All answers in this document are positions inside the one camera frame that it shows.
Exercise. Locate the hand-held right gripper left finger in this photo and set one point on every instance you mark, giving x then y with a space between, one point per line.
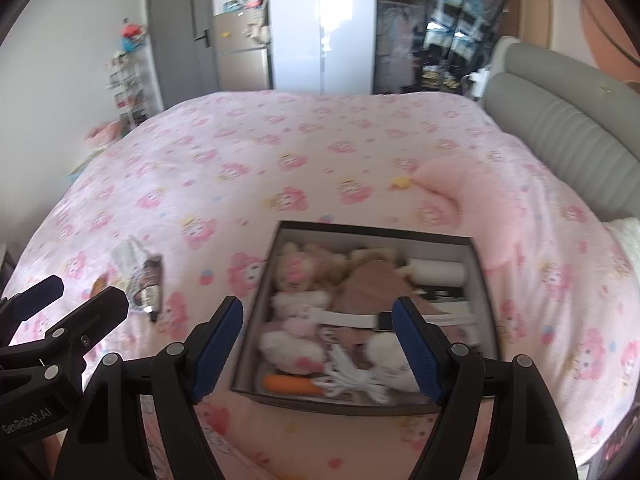
218 352

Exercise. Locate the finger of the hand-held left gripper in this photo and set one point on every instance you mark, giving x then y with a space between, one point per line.
42 293
102 310

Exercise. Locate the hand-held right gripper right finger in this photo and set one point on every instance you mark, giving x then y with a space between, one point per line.
417 352

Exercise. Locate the striped small packet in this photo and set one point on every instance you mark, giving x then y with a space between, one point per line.
146 300

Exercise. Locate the brown sticker packet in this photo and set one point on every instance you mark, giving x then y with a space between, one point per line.
152 272

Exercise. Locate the dark cardboard box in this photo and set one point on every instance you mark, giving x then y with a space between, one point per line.
482 300

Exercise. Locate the white cat plush toy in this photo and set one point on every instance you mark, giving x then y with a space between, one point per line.
387 360

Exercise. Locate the clear plastic packet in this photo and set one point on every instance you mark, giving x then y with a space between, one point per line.
125 255

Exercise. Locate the white and pink plush toy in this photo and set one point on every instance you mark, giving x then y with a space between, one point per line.
292 350

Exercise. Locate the orange carrot toy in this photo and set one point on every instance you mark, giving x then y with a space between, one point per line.
295 384

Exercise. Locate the white roll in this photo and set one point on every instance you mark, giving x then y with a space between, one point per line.
435 271

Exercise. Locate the brown plush doll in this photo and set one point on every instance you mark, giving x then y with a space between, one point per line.
370 280

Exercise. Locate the small white plush toy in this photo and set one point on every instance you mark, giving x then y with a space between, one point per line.
300 304

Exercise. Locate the beige teddy bear pink bow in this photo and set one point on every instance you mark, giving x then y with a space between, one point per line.
295 270

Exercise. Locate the pink plush pillow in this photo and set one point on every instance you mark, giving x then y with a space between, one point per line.
465 195

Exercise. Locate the small yellow toy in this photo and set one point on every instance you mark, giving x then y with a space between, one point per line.
402 182

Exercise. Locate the pink bag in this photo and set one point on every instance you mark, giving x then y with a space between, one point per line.
102 132

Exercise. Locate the pink printed blanket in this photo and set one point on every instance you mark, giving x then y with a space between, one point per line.
300 160

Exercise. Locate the red and blue toy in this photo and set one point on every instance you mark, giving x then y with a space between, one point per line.
131 35

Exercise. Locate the grey padded headboard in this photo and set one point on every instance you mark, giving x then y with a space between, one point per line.
560 115

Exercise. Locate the grey door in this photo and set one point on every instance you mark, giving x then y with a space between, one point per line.
175 35

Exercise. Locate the silver refrigerator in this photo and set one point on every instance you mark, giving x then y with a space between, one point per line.
240 55

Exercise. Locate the dark glass cabinet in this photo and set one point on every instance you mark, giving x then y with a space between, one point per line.
400 35

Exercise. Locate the pile of colourful packages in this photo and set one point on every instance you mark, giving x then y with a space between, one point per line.
250 0

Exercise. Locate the white glossy wardrobe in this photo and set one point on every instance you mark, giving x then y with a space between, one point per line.
320 20

